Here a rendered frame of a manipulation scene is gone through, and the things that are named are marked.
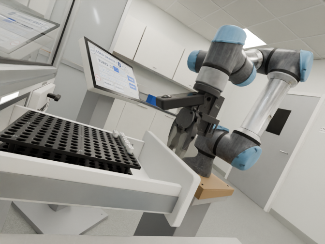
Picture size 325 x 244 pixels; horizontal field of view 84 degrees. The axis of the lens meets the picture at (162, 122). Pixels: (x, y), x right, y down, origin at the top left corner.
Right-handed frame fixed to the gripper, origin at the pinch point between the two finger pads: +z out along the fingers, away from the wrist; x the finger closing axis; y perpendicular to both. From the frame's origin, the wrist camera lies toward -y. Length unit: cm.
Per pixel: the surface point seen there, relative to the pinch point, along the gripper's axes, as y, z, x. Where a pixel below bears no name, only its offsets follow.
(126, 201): -13.1, 5.4, -12.8
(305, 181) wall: 313, 13, 97
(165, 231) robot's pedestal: 24.4, 37.5, 16.7
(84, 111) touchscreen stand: -16, 14, 90
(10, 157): -30.3, 1.3, -12.5
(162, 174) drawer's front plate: -3.0, 3.2, -4.4
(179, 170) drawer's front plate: -3.1, -0.8, -9.5
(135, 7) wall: 25, -163, 362
